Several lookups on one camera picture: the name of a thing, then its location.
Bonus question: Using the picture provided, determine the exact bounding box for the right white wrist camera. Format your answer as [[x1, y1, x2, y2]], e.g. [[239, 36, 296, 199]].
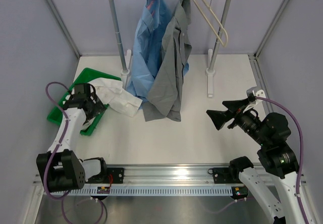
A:
[[243, 87, 266, 112]]

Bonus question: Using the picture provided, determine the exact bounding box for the metal wire hanger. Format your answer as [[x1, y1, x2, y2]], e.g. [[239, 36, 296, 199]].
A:
[[191, 0, 230, 47]]

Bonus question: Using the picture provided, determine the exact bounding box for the grey shirt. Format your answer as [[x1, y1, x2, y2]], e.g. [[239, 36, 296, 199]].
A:
[[142, 0, 192, 122]]

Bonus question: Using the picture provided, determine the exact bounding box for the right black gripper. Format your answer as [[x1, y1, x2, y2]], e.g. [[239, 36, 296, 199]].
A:
[[206, 97, 270, 147]]

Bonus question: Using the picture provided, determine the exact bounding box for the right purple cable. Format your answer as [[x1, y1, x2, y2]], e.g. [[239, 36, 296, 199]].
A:
[[254, 96, 310, 224]]

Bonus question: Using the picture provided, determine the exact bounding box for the white slotted cable duct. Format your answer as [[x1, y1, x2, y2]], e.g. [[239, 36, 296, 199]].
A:
[[44, 186, 234, 196]]

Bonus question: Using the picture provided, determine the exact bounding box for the light blue shirt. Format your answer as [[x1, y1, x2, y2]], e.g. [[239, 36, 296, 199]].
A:
[[126, 0, 179, 103]]

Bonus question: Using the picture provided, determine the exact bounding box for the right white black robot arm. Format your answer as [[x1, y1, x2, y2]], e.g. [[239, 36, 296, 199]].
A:
[[206, 95, 316, 223]]

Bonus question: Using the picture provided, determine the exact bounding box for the white shirt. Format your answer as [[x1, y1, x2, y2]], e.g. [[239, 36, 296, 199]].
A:
[[89, 78, 142, 117]]

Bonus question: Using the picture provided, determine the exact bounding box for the white metal clothes rack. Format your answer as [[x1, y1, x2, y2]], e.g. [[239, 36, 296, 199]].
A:
[[108, 0, 231, 98]]

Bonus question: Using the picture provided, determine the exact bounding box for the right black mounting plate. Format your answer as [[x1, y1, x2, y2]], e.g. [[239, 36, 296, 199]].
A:
[[207, 167, 242, 184]]

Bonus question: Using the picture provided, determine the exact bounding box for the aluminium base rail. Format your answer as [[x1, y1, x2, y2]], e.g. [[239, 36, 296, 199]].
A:
[[32, 164, 307, 187]]

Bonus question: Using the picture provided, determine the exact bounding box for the green plastic tray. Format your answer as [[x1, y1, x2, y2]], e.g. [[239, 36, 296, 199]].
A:
[[47, 68, 121, 136]]

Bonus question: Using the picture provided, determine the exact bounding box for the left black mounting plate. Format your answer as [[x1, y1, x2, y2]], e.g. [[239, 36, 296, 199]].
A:
[[86, 167, 125, 184]]

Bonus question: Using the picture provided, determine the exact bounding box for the black mounting plate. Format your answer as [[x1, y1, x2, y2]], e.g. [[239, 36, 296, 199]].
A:
[[207, 167, 242, 184], [86, 167, 125, 184]]

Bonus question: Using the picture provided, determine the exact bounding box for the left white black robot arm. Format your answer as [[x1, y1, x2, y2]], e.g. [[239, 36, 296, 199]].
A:
[[36, 83, 109, 195]]

